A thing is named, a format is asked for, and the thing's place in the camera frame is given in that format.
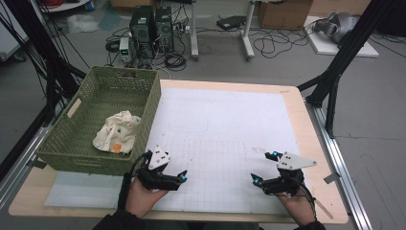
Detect brown cardboard box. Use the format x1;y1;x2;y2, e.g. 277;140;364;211
257;0;314;32

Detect small white power unit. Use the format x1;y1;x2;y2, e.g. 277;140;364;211
119;36;133;63

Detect person's right hand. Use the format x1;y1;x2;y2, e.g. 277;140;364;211
277;190;318;226

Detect aluminium rail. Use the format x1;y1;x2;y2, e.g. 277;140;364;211
304;99;374;230
0;123;55;210

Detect clear plastic bag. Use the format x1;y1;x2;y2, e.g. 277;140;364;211
66;13;101;35

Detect person's left hand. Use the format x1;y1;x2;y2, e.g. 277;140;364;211
124;176;169;219

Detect coiled black cable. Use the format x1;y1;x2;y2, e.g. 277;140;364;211
164;52;188;72

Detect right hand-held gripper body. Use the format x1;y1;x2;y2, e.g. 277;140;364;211
260;151;318;196

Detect slim black computer tower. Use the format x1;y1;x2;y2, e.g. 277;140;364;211
154;6;175;54

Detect large black computer tower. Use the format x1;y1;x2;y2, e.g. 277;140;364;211
128;5;156;59

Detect white desk leg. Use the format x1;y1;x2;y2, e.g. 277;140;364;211
190;0;200;61
240;0;257;61

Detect black flat device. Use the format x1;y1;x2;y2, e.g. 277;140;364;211
215;14;248;32

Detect white grid mat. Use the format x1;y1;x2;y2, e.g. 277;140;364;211
44;87;305;215

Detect grey headset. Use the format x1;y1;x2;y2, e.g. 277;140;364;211
312;11;360;44

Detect flat wooden stick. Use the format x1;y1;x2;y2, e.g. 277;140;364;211
314;197;335;220

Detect loose black floor cables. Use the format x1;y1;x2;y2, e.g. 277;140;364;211
253;27;311;59

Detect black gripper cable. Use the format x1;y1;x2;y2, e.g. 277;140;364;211
288;173;319;221
117;150;152;211

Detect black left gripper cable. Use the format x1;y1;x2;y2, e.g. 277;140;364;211
117;150;152;211

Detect white floor board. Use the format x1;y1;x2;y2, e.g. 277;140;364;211
303;15;380;58

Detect black metal frame stand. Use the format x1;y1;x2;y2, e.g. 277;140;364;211
0;0;88;127
296;0;396;140

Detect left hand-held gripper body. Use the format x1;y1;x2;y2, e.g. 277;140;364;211
136;145;181;193

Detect grey metal table clamp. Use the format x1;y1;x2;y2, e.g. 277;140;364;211
323;172;342;185
27;158;48;170

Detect cream printed baby garment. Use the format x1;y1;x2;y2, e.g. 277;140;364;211
92;109;142;155

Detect green woven plastic basket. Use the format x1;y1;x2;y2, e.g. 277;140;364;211
35;65;162;177

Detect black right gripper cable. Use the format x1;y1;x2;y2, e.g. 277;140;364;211
288;173;319;221

